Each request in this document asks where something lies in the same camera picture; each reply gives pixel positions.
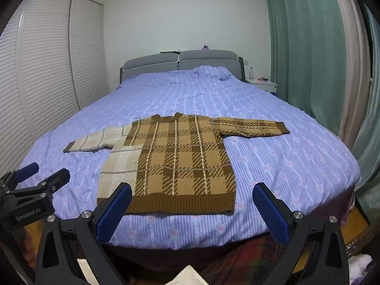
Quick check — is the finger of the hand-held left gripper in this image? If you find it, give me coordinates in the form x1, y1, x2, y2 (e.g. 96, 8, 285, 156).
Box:
5, 162, 40, 188
39, 168, 71, 195

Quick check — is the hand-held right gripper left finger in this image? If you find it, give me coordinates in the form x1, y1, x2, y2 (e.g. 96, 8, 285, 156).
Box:
25, 182, 133, 285

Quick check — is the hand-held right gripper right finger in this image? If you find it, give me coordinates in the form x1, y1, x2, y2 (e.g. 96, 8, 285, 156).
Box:
252, 182, 349, 285

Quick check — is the brown plaid knit sweater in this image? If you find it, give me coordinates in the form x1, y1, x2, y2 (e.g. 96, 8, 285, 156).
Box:
63, 112, 290, 214

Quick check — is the dark plaid rug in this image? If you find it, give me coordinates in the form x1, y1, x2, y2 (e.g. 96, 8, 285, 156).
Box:
202, 237, 285, 285

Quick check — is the blue floral bedsheet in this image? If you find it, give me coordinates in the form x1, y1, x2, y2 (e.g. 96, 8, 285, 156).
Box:
18, 65, 361, 250

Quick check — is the brown wooden board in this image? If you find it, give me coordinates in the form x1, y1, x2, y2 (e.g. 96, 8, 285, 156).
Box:
341, 202, 375, 256

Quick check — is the white louvered wardrobe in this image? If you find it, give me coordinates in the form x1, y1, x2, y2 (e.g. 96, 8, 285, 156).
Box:
0, 0, 109, 173

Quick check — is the white paper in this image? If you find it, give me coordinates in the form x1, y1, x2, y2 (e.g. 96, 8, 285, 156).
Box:
166, 264, 207, 285

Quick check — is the white crumpled cloth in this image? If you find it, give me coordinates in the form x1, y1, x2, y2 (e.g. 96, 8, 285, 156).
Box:
347, 254, 373, 285

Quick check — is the white nightstand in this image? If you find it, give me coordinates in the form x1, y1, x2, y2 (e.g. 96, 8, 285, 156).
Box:
245, 78, 278, 95

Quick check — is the beige curtain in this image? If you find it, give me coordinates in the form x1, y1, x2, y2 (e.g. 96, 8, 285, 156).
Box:
327, 0, 373, 150

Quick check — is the grey padded headboard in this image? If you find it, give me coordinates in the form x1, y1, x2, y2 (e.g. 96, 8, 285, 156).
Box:
120, 50, 246, 85

